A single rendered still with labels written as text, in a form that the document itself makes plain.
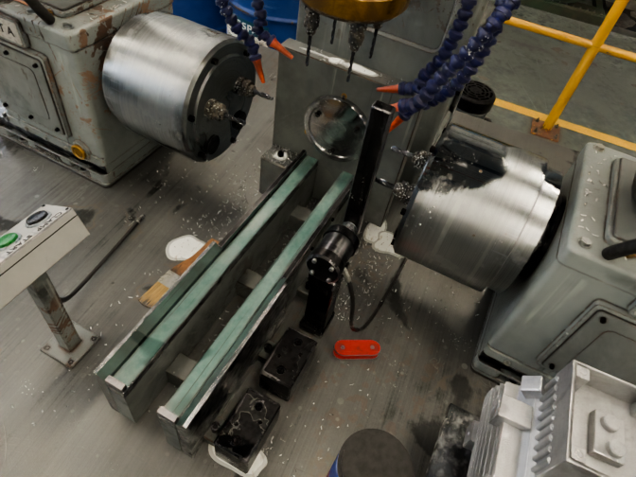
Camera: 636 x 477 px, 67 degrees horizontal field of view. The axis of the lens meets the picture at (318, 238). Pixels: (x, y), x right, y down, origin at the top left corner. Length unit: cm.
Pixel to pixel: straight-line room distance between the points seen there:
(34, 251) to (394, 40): 73
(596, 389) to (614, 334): 17
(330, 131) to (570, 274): 53
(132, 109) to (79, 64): 12
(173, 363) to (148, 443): 12
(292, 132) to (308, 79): 14
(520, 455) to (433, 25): 73
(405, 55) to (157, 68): 47
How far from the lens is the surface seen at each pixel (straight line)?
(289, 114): 105
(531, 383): 66
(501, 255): 77
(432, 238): 78
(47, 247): 75
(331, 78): 96
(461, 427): 79
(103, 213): 114
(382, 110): 66
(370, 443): 41
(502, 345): 91
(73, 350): 94
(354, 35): 77
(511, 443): 64
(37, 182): 125
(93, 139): 112
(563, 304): 80
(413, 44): 102
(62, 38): 100
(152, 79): 94
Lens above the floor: 160
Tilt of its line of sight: 49 degrees down
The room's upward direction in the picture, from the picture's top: 11 degrees clockwise
